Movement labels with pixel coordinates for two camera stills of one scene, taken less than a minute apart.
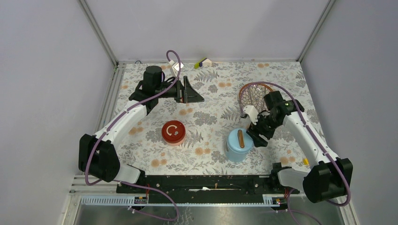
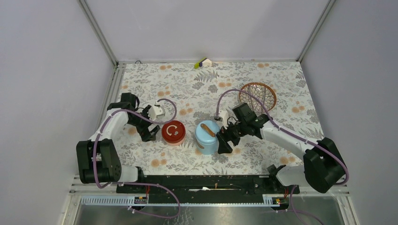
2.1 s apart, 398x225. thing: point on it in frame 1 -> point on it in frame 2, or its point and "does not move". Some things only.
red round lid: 173,131 does not move
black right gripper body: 265,125 -> 236,131
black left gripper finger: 190,94 -> 153,133
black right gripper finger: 259,141 -> 223,146
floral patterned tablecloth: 176,138 does not move
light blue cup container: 234,156 -> 209,149
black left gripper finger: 189,97 -> 145,135
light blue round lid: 239,141 -> 203,136
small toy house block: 204,62 does not move
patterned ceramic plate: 253,94 does not move
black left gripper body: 179,97 -> 141,123
